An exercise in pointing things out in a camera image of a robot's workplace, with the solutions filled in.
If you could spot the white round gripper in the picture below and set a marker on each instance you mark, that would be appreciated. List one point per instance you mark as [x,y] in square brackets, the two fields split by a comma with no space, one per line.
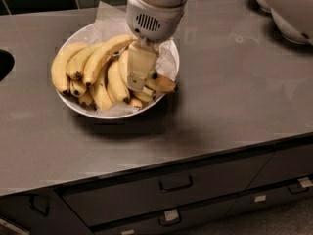
[156,21]

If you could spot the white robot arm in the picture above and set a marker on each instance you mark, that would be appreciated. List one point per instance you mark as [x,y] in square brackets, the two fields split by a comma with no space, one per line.
[306,5]

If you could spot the long top yellow banana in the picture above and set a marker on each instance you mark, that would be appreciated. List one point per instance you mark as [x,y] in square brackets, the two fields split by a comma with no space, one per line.
[102,55]

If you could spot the small bottom right banana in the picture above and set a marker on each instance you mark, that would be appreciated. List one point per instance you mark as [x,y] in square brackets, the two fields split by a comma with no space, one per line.
[140,99]

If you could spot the white ceramic bowl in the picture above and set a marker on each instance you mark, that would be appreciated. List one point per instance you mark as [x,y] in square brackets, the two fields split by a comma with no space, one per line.
[88,35]

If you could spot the small bottom left banana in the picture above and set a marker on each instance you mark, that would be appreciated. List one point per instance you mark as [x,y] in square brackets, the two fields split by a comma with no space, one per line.
[86,99]

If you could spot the short small yellow banana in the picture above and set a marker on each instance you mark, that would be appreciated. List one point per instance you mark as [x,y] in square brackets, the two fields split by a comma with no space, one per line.
[77,88]

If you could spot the small white bowl behind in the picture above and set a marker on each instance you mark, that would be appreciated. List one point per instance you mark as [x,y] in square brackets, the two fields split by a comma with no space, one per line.
[264,6]

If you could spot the large white bowl top right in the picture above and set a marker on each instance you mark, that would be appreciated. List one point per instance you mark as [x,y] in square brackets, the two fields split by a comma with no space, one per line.
[296,26]

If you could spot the white paper liner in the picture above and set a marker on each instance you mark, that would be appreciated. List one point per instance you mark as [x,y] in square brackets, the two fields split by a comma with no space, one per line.
[111,22]

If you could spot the upper dark drawer front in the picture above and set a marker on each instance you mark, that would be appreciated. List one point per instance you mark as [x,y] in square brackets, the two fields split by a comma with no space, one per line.
[102,201]

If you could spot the dark drawer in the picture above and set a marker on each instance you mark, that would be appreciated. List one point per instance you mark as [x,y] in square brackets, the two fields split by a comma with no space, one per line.
[285,164]
[174,219]
[102,201]

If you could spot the lower dark drawer front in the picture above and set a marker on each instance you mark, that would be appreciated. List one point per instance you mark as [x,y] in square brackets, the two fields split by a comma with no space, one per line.
[174,219]

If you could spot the left dark cabinet door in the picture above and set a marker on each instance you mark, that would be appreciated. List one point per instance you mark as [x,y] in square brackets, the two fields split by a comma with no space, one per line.
[42,214]

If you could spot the right dark drawer front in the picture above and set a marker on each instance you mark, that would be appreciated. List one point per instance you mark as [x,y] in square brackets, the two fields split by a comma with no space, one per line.
[285,164]

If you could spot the black drawer handle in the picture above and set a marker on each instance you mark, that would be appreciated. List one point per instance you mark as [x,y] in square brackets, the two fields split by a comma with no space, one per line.
[175,183]

